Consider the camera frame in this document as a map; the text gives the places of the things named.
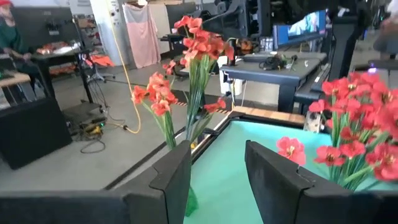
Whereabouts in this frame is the red artificial flower bunch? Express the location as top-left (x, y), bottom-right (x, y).
top-left (307, 70), bottom-right (398, 190)
top-left (275, 136), bottom-right (398, 191)

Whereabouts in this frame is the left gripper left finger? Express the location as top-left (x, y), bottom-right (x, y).
top-left (0, 139), bottom-right (192, 224)

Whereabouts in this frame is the black monitor pole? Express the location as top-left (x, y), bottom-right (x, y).
top-left (328, 14), bottom-right (360, 82)

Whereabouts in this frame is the person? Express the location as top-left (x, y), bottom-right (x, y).
top-left (0, 0), bottom-right (34, 65)
top-left (373, 0), bottom-right (398, 62)

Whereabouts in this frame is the orange striped floor strip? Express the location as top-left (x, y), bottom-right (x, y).
top-left (174, 100), bottom-right (233, 115)

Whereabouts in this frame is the black work table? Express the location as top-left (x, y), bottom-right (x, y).
top-left (30, 40), bottom-right (93, 105)

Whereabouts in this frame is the black floor cable loop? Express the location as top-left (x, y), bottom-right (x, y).
top-left (79, 136), bottom-right (107, 155)

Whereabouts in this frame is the green glass vase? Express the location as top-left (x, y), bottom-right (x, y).
top-left (185, 185), bottom-right (200, 218)

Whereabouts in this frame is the black aluminium table frame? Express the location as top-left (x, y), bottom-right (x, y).
top-left (190, 110), bottom-right (307, 164)

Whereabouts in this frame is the grey desk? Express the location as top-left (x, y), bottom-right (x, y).
top-left (220, 51), bottom-right (329, 113)

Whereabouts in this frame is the computer monitor blue screen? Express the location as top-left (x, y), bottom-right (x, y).
top-left (272, 9), bottom-right (328, 50)

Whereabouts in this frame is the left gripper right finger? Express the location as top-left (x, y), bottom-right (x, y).
top-left (244, 140), bottom-right (398, 224)

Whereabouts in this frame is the black cabinet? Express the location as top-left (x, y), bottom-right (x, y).
top-left (0, 98), bottom-right (74, 170)

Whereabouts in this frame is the pink hanging cloth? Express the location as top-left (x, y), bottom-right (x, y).
top-left (122, 2), bottom-right (163, 70)

